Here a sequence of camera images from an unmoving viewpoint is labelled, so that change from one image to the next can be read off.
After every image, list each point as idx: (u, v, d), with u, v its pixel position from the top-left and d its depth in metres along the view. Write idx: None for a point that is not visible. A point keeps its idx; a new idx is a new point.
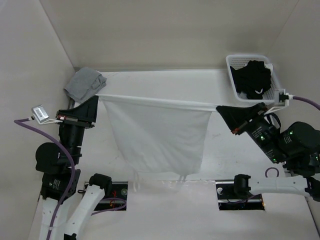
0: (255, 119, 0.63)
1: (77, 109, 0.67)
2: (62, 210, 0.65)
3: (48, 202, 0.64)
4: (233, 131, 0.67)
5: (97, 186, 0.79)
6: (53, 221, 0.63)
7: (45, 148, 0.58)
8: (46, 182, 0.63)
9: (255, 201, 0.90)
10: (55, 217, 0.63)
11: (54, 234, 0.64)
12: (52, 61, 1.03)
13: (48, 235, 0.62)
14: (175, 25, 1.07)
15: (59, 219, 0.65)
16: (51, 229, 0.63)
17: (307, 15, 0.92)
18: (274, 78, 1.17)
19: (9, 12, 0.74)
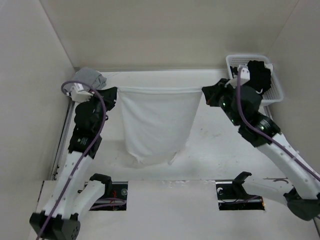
0: (217, 89, 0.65)
1: (101, 90, 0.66)
2: (84, 165, 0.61)
3: (71, 155, 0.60)
4: (206, 102, 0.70)
5: (98, 181, 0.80)
6: (74, 171, 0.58)
7: (82, 105, 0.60)
8: (74, 137, 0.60)
9: (255, 201, 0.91)
10: (77, 168, 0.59)
11: (70, 188, 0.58)
12: (52, 60, 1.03)
13: (67, 184, 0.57)
14: (175, 25, 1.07)
15: (78, 173, 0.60)
16: (70, 179, 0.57)
17: (308, 15, 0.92)
18: (274, 78, 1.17)
19: (9, 12, 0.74)
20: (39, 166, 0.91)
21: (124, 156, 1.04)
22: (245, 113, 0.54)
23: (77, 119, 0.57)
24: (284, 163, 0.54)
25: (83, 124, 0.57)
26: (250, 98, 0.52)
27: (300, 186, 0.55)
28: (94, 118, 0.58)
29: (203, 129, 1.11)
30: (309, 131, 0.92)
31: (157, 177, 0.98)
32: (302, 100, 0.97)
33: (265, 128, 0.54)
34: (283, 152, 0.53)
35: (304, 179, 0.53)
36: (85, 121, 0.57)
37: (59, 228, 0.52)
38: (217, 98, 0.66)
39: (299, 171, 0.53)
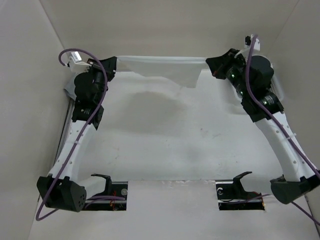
0: (225, 61, 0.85)
1: (102, 62, 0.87)
2: (87, 132, 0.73)
3: (76, 124, 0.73)
4: (213, 73, 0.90)
5: (101, 177, 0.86)
6: (79, 137, 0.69)
7: (84, 77, 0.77)
8: (78, 109, 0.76)
9: (255, 201, 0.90)
10: (82, 135, 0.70)
11: (76, 151, 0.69)
12: (52, 60, 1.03)
13: (72, 149, 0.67)
14: (175, 25, 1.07)
15: (83, 140, 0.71)
16: (76, 143, 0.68)
17: (307, 15, 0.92)
18: (274, 79, 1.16)
19: (9, 13, 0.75)
20: (39, 166, 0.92)
21: (124, 156, 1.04)
22: (252, 85, 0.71)
23: (79, 91, 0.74)
24: (278, 141, 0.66)
25: (85, 94, 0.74)
26: (261, 70, 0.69)
27: (288, 169, 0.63)
28: (92, 89, 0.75)
29: (203, 129, 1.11)
30: (310, 131, 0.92)
31: (157, 177, 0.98)
32: (302, 100, 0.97)
33: (267, 103, 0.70)
34: (278, 129, 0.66)
35: (292, 159, 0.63)
36: (87, 92, 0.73)
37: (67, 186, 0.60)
38: (224, 70, 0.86)
39: (290, 151, 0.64)
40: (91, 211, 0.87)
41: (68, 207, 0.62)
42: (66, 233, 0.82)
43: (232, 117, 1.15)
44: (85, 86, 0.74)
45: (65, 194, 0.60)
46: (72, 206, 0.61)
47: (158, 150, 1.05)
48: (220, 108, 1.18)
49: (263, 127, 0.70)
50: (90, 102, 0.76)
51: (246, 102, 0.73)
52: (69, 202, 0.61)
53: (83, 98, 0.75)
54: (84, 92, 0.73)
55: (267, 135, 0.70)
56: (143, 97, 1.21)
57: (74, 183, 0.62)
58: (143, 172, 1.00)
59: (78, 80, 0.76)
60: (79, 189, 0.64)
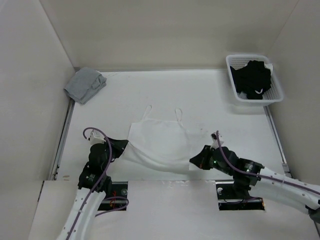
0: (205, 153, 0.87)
1: (115, 140, 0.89)
2: (92, 197, 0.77)
3: (81, 191, 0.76)
4: (199, 166, 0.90)
5: None
6: (83, 205, 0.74)
7: (96, 146, 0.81)
8: (84, 175, 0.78)
9: (256, 201, 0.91)
10: (86, 203, 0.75)
11: (80, 218, 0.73)
12: (52, 61, 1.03)
13: (76, 219, 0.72)
14: (175, 26, 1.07)
15: (87, 207, 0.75)
16: (80, 212, 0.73)
17: (307, 15, 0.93)
18: (274, 79, 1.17)
19: (9, 12, 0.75)
20: (39, 166, 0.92)
21: (124, 156, 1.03)
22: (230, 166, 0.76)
23: (91, 157, 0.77)
24: (280, 188, 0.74)
25: (96, 162, 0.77)
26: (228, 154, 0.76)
27: (304, 201, 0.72)
28: (103, 157, 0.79)
29: (203, 129, 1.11)
30: (310, 132, 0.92)
31: (157, 177, 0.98)
32: (302, 100, 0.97)
33: (250, 170, 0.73)
34: (272, 181, 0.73)
35: (301, 194, 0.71)
36: (98, 159, 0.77)
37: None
38: (207, 162, 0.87)
39: (294, 190, 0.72)
40: None
41: None
42: None
43: (232, 117, 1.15)
44: (95, 153, 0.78)
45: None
46: None
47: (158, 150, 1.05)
48: (220, 108, 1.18)
49: (262, 186, 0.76)
50: (96, 168, 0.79)
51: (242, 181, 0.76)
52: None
53: (92, 165, 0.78)
54: (95, 157, 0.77)
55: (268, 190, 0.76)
56: (142, 97, 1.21)
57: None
58: (143, 172, 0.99)
59: (94, 148, 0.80)
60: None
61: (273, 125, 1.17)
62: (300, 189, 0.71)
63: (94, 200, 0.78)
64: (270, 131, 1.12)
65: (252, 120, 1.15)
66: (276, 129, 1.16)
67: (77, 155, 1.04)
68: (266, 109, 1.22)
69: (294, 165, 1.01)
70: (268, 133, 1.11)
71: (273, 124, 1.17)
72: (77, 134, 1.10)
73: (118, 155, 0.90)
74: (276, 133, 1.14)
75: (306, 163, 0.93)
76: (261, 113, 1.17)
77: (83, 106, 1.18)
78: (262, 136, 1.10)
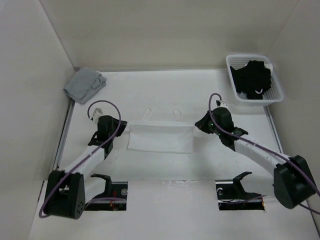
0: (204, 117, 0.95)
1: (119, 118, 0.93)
2: (100, 152, 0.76)
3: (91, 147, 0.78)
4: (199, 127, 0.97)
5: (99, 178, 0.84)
6: (95, 151, 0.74)
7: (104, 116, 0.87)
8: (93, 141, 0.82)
9: (256, 201, 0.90)
10: (96, 151, 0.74)
11: (90, 160, 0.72)
12: (52, 61, 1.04)
13: (86, 157, 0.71)
14: (175, 26, 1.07)
15: (97, 155, 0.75)
16: (90, 155, 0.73)
17: (307, 15, 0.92)
18: (274, 79, 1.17)
19: (9, 12, 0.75)
20: (39, 166, 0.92)
21: (124, 157, 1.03)
22: (220, 125, 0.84)
23: (100, 124, 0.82)
24: (250, 150, 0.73)
25: (104, 128, 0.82)
26: (221, 114, 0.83)
27: (267, 165, 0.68)
28: (110, 125, 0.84)
29: None
30: (310, 132, 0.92)
31: (157, 177, 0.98)
32: (302, 100, 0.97)
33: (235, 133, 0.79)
34: (246, 142, 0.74)
35: (265, 157, 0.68)
36: (106, 125, 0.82)
37: (78, 181, 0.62)
38: (206, 125, 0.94)
39: (261, 153, 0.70)
40: (91, 210, 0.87)
41: (66, 211, 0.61)
42: (65, 233, 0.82)
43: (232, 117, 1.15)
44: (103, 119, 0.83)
45: (72, 190, 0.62)
46: (71, 208, 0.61)
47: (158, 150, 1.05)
48: None
49: (239, 148, 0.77)
50: (105, 135, 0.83)
51: (225, 141, 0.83)
52: (71, 204, 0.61)
53: (101, 132, 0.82)
54: (104, 125, 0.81)
55: (246, 155, 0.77)
56: (142, 97, 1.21)
57: (82, 183, 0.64)
58: (143, 172, 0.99)
59: (101, 118, 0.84)
60: (83, 194, 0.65)
61: (272, 125, 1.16)
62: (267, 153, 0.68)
63: (99, 158, 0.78)
64: (270, 131, 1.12)
65: (252, 120, 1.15)
66: (276, 129, 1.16)
67: (77, 155, 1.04)
68: (266, 109, 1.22)
69: None
70: (268, 133, 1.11)
71: (273, 124, 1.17)
72: (77, 134, 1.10)
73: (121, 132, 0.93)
74: (276, 133, 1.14)
75: (306, 163, 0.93)
76: (261, 113, 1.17)
77: (83, 106, 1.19)
78: (262, 137, 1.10)
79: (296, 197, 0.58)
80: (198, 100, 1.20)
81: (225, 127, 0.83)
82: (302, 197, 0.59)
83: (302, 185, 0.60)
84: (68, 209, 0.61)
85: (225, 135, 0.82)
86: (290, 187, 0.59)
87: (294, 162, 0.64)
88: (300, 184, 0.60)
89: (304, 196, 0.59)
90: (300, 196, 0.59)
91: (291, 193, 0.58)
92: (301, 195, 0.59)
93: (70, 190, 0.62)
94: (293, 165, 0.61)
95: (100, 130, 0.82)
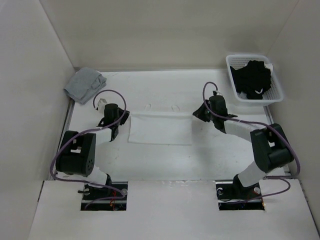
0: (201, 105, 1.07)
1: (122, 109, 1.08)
2: (106, 131, 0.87)
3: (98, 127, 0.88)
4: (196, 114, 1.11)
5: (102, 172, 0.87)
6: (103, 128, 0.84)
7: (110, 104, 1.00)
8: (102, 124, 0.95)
9: (255, 201, 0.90)
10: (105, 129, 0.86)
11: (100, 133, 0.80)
12: (52, 61, 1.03)
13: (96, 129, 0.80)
14: (175, 25, 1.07)
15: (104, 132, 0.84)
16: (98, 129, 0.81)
17: (308, 15, 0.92)
18: (274, 79, 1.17)
19: (9, 12, 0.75)
20: (39, 166, 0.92)
21: (124, 156, 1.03)
22: (215, 111, 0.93)
23: (106, 111, 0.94)
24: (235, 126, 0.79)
25: (110, 114, 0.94)
26: (217, 100, 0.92)
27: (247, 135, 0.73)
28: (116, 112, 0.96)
29: (203, 129, 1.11)
30: (310, 132, 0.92)
31: (157, 177, 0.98)
32: (302, 100, 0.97)
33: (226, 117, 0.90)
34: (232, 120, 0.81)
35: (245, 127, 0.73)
36: (112, 112, 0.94)
37: (91, 138, 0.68)
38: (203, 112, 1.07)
39: (243, 124, 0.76)
40: (91, 211, 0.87)
41: (79, 166, 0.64)
42: (66, 233, 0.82)
43: None
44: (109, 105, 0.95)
45: (86, 145, 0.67)
46: (84, 162, 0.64)
47: (158, 150, 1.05)
48: None
49: (228, 127, 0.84)
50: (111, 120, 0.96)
51: (217, 124, 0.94)
52: (83, 157, 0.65)
53: (107, 117, 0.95)
54: (110, 111, 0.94)
55: (233, 132, 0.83)
56: (142, 97, 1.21)
57: (94, 143, 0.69)
58: (143, 172, 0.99)
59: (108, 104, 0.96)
60: (93, 154, 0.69)
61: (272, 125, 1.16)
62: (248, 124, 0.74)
63: (107, 137, 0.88)
64: None
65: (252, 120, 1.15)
66: None
67: None
68: (266, 109, 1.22)
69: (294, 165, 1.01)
70: None
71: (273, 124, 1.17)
72: None
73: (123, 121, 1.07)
74: None
75: (306, 163, 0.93)
76: (261, 113, 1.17)
77: (83, 106, 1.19)
78: None
79: (273, 159, 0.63)
80: (198, 100, 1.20)
81: (219, 112, 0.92)
82: (279, 160, 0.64)
83: (279, 150, 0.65)
84: (79, 164, 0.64)
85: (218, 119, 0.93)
86: (267, 149, 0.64)
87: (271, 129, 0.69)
88: (277, 150, 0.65)
89: (281, 160, 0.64)
90: (277, 159, 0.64)
91: (267, 155, 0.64)
92: (278, 159, 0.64)
93: (84, 146, 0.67)
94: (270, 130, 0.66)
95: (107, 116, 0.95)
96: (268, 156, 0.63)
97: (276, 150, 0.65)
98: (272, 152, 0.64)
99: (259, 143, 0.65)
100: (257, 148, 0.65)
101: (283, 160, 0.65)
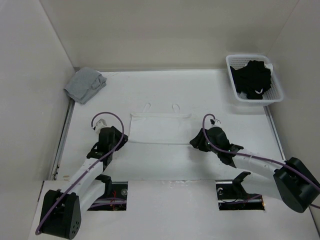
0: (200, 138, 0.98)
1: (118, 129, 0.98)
2: (98, 166, 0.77)
3: (89, 159, 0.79)
4: (196, 146, 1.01)
5: (99, 180, 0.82)
6: (92, 166, 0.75)
7: (106, 129, 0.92)
8: (93, 152, 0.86)
9: (255, 200, 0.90)
10: (93, 167, 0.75)
11: (85, 178, 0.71)
12: (52, 61, 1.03)
13: (83, 174, 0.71)
14: (175, 25, 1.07)
15: (94, 171, 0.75)
16: (87, 171, 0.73)
17: (308, 15, 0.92)
18: (274, 78, 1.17)
19: (9, 12, 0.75)
20: (39, 166, 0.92)
21: (124, 156, 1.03)
22: (217, 145, 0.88)
23: (101, 136, 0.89)
24: (249, 163, 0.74)
25: (105, 139, 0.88)
26: (217, 134, 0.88)
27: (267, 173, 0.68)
28: (112, 137, 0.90)
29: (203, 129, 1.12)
30: (310, 132, 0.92)
31: (157, 177, 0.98)
32: (302, 100, 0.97)
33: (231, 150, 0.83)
34: (243, 156, 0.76)
35: (263, 165, 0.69)
36: (107, 136, 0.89)
37: (72, 204, 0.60)
38: (203, 143, 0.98)
39: (258, 163, 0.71)
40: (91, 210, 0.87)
41: (63, 233, 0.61)
42: None
43: (232, 117, 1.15)
44: (106, 131, 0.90)
45: (67, 213, 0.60)
46: (67, 229, 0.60)
47: (158, 150, 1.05)
48: (220, 109, 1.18)
49: (239, 163, 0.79)
50: (105, 147, 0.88)
51: (222, 159, 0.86)
52: (65, 226, 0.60)
53: (102, 143, 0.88)
54: (105, 136, 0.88)
55: (247, 167, 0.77)
56: (142, 97, 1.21)
57: (77, 205, 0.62)
58: (143, 172, 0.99)
59: (104, 130, 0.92)
60: (78, 214, 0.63)
61: (272, 126, 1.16)
62: (263, 161, 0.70)
63: (98, 171, 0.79)
64: (270, 131, 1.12)
65: (252, 120, 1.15)
66: (276, 129, 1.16)
67: (77, 155, 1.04)
68: (266, 109, 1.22)
69: None
70: (268, 133, 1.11)
71: (273, 124, 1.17)
72: (77, 133, 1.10)
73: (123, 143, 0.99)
74: (275, 133, 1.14)
75: (306, 163, 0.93)
76: (261, 112, 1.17)
77: (83, 106, 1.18)
78: (262, 137, 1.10)
79: (304, 197, 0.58)
80: (198, 100, 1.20)
81: (222, 146, 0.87)
82: (310, 197, 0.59)
83: (306, 187, 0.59)
84: (64, 231, 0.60)
85: (223, 153, 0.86)
86: (295, 190, 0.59)
87: (291, 165, 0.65)
88: (304, 186, 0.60)
89: (312, 196, 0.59)
90: (307, 197, 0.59)
91: (297, 195, 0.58)
92: (308, 196, 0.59)
93: (64, 214, 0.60)
94: (291, 168, 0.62)
95: (101, 142, 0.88)
96: (299, 198, 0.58)
97: (304, 187, 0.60)
98: (301, 191, 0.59)
99: (285, 185, 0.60)
100: (284, 189, 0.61)
101: (314, 195, 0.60)
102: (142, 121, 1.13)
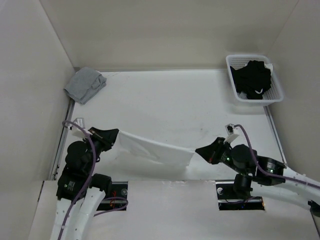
0: (217, 146, 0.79)
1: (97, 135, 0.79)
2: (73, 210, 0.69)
3: (61, 203, 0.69)
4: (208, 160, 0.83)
5: (97, 189, 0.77)
6: (65, 221, 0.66)
7: (74, 148, 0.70)
8: (61, 183, 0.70)
9: (256, 201, 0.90)
10: (68, 217, 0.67)
11: (65, 233, 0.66)
12: (52, 61, 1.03)
13: (60, 234, 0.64)
14: (175, 25, 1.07)
15: (70, 220, 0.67)
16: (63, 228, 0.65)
17: (308, 15, 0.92)
18: (274, 78, 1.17)
19: (9, 12, 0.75)
20: (39, 166, 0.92)
21: (124, 157, 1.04)
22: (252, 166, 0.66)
23: (69, 163, 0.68)
24: (302, 190, 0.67)
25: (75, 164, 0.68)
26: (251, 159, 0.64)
27: None
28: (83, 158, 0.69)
29: (203, 129, 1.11)
30: (310, 132, 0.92)
31: (157, 177, 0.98)
32: (302, 100, 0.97)
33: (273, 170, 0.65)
34: (295, 182, 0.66)
35: None
36: (77, 163, 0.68)
37: None
38: (218, 155, 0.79)
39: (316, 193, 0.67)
40: None
41: None
42: None
43: (232, 117, 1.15)
44: (75, 154, 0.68)
45: None
46: None
47: None
48: (220, 108, 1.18)
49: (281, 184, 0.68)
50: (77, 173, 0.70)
51: (261, 181, 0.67)
52: None
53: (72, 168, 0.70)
54: (74, 162, 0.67)
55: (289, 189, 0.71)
56: (142, 97, 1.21)
57: None
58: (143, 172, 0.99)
59: (71, 151, 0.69)
60: None
61: (272, 126, 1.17)
62: None
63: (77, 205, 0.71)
64: (270, 131, 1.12)
65: (252, 120, 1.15)
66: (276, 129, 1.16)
67: None
68: (266, 109, 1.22)
69: (295, 165, 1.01)
70: (268, 133, 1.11)
71: (273, 124, 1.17)
72: None
73: (108, 148, 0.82)
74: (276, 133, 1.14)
75: (307, 163, 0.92)
76: (261, 112, 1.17)
77: (83, 106, 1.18)
78: (262, 137, 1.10)
79: None
80: (197, 100, 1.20)
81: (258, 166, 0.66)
82: None
83: None
84: None
85: (261, 175, 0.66)
86: None
87: None
88: None
89: None
90: None
91: None
92: None
93: None
94: None
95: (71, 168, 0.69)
96: None
97: None
98: None
99: None
100: None
101: None
102: (142, 121, 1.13)
